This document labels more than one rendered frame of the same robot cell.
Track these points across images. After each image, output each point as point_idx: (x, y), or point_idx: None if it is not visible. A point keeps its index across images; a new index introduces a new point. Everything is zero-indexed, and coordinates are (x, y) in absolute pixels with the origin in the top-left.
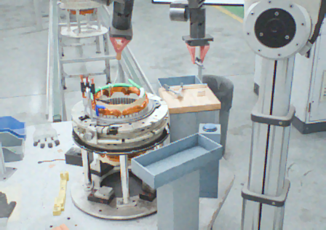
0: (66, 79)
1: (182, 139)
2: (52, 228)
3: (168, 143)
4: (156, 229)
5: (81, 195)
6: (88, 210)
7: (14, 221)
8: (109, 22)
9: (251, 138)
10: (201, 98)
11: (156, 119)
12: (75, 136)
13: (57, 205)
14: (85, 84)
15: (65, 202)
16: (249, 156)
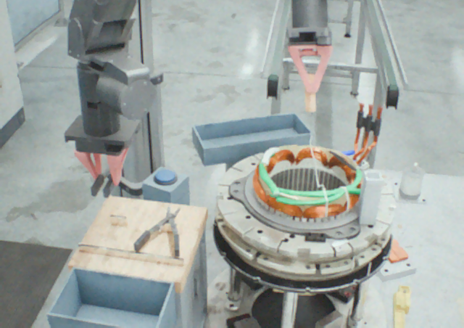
0: None
1: (233, 144)
2: (405, 256)
3: (196, 303)
4: None
5: (369, 302)
6: None
7: (462, 297)
8: (330, 33)
9: (162, 105)
10: (127, 217)
11: (257, 157)
12: None
13: (404, 294)
14: (373, 116)
15: (392, 311)
16: (162, 128)
